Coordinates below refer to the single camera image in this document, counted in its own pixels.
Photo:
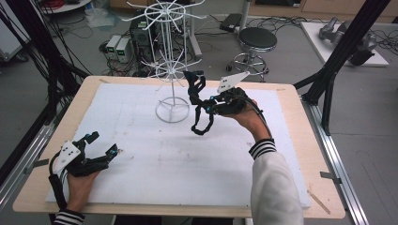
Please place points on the person's left hand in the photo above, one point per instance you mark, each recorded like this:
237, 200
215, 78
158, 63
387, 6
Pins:
79, 190

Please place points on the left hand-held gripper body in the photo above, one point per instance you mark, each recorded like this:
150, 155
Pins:
70, 156

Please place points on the black metal frame stand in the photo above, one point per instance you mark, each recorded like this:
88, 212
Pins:
344, 47

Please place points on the white floor board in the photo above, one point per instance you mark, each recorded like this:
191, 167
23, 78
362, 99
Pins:
316, 42

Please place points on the white round table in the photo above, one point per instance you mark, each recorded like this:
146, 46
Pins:
67, 7

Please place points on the black round stool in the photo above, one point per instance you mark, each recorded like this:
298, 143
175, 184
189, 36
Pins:
258, 39

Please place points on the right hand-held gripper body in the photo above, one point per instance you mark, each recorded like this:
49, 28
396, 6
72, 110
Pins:
233, 101

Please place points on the grey metal bracket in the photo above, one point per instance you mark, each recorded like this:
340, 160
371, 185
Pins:
36, 165
330, 177

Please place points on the thin wooden stick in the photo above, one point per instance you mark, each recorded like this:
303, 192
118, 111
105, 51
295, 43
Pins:
319, 202

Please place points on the aluminium rail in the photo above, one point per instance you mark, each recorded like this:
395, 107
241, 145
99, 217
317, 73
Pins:
31, 150
341, 175

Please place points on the grey robot device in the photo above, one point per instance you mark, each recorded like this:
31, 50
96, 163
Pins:
330, 29

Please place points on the white foam mat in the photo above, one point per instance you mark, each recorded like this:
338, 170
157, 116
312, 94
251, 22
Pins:
140, 162

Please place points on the grey bench power supply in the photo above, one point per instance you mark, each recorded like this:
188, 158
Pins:
112, 45
123, 50

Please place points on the black flat box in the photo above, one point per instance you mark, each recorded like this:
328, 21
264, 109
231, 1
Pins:
231, 22

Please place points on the black computer tower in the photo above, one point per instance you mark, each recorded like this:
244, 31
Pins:
139, 36

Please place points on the grey metal desk leg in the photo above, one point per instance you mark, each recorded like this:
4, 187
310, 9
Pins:
195, 43

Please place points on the clear plastic bag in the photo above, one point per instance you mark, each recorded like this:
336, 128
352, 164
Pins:
100, 17

